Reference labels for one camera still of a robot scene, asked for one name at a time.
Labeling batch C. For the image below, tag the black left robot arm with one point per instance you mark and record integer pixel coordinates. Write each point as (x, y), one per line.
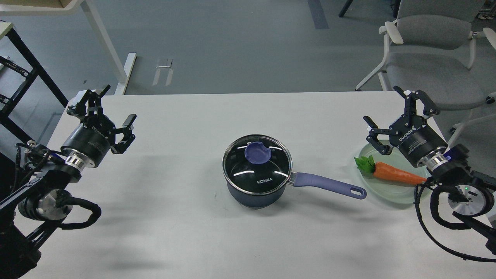
(38, 203)

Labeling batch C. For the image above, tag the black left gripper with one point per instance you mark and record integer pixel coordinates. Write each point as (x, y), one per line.
(96, 133)

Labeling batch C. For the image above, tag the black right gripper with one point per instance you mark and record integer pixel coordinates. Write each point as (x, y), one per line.
(417, 141)

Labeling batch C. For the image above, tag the orange toy carrot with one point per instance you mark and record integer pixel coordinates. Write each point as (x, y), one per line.
(385, 171)

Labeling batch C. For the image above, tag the dark blue saucepan purple handle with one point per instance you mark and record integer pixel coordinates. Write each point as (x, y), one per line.
(298, 179)

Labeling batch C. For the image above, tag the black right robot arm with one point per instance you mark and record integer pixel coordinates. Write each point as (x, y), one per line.
(459, 194)

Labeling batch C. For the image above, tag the glass pot lid purple knob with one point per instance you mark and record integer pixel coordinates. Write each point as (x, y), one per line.
(257, 164)

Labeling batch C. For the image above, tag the grey office chair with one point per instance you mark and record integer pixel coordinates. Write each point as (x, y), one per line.
(431, 46)

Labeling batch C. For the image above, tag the pale green plate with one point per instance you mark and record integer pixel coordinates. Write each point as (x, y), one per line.
(391, 191)

